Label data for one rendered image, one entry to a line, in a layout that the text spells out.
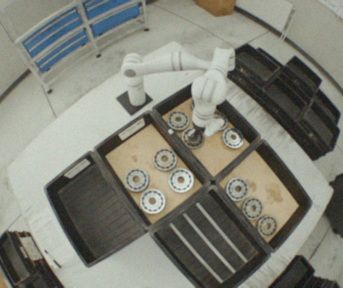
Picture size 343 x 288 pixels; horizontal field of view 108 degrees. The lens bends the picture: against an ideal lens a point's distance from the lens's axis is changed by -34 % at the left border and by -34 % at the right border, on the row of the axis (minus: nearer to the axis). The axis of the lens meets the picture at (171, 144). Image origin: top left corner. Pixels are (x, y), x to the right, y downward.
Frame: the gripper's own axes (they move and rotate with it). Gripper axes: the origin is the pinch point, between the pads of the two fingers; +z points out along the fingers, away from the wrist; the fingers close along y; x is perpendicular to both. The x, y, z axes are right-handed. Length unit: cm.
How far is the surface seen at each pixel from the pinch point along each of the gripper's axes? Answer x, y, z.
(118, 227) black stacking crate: 8, 52, 2
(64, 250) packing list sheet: -2, 92, 15
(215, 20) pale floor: -147, -213, 86
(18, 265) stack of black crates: -20, 164, 36
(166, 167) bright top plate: 1.9, 20.5, -1.0
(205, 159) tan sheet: 10.2, 5.1, 2.3
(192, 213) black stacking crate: 23.1, 25.2, 2.4
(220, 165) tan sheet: 16.9, 2.3, 2.3
